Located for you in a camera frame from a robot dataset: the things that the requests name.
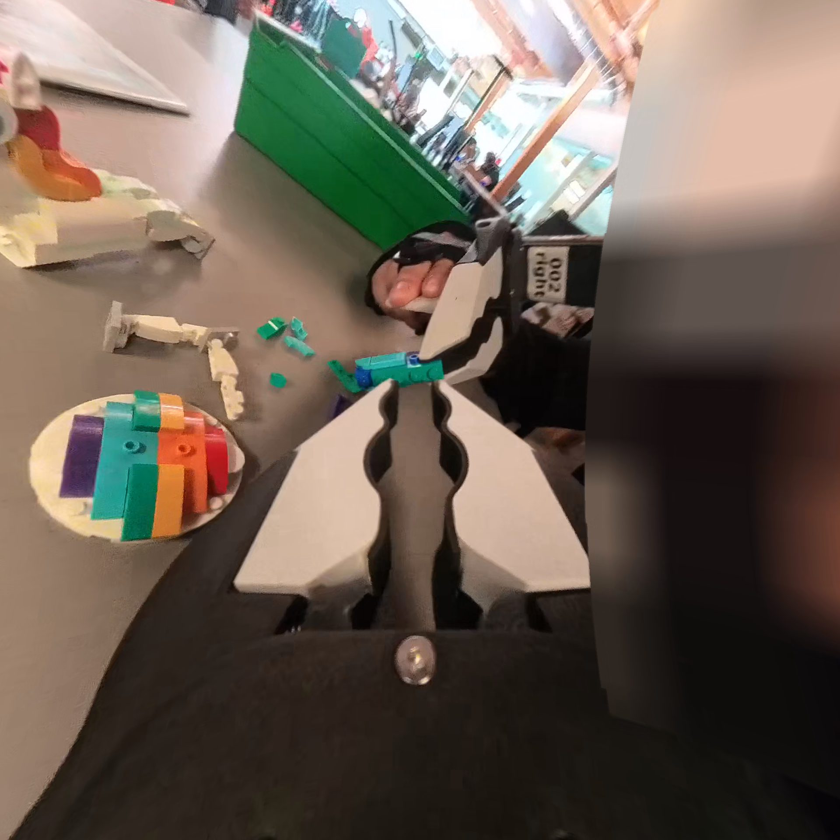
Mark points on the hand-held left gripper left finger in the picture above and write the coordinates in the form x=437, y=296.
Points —
x=315, y=518

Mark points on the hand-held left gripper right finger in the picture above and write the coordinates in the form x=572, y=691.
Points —
x=518, y=518

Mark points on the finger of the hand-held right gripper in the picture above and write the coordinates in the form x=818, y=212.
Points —
x=463, y=308
x=482, y=358

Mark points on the teal and blue lego assembly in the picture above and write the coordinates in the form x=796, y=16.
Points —
x=387, y=371

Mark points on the purple lego brick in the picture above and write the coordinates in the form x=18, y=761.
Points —
x=338, y=407

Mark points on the rainbow lego disc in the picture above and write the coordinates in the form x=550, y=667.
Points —
x=131, y=459

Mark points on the person's right forearm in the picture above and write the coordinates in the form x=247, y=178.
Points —
x=544, y=374

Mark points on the round green lego stud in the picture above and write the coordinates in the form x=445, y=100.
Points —
x=277, y=380

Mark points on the small green lego piece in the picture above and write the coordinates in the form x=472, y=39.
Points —
x=299, y=328
x=298, y=348

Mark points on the small white lego leg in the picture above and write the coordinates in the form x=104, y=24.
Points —
x=164, y=328

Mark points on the white lego unicorn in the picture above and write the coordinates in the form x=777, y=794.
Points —
x=98, y=223

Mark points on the lego instruction booklet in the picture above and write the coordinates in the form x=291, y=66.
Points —
x=79, y=52

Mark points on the green plastic bin stack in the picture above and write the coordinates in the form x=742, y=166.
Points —
x=328, y=131

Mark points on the green tote bag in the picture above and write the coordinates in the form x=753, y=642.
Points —
x=341, y=46

